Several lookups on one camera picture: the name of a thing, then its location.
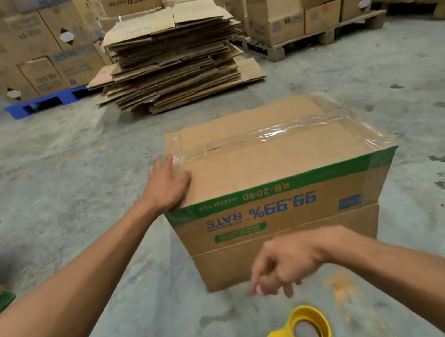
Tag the person's right hand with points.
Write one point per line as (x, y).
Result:
(295, 253)

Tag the person's left hand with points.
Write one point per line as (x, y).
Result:
(163, 190)

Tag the person's right fingers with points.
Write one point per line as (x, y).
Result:
(271, 278)

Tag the person's left thumb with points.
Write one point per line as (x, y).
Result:
(184, 178)

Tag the green-striped taped cardboard box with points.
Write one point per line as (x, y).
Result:
(247, 166)

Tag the person's right forearm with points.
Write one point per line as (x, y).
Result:
(434, 284)

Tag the person's left forearm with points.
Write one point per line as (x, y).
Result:
(77, 290)

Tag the clear packing tape strip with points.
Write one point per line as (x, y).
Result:
(283, 129)

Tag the pile of flattened cardboard boxes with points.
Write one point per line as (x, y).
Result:
(175, 56)

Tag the blue plastic pallet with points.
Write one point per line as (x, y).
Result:
(41, 103)

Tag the wooden pallet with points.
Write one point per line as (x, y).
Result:
(294, 39)

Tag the large open cardboard box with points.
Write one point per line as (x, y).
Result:
(276, 17)

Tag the small closed cardboard box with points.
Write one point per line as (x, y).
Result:
(322, 16)

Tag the stack of diamond-label cardboard boxes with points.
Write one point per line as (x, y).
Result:
(17, 43)

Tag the diamond-label open cardboard box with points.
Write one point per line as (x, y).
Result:
(360, 1)

